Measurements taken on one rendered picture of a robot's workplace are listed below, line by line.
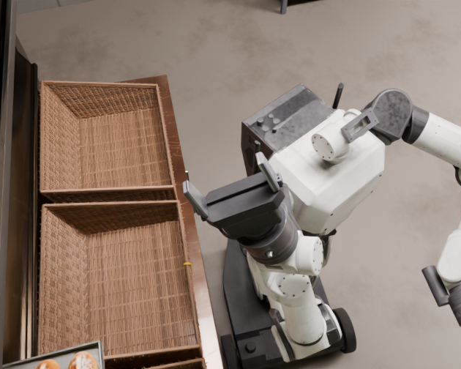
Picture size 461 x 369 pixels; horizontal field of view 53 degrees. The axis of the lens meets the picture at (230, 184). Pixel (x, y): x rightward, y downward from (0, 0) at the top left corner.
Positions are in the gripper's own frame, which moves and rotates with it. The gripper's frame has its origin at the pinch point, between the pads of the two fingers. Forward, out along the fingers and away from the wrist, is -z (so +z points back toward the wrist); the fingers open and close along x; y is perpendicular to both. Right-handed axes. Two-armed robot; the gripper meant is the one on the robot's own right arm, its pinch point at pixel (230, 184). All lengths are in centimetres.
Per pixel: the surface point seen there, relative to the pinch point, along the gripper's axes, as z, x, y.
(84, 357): 34, -50, 3
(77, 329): 77, -88, -27
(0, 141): 5, -53, -39
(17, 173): 36, -82, -65
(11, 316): 42, -81, -18
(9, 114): 6, -53, -49
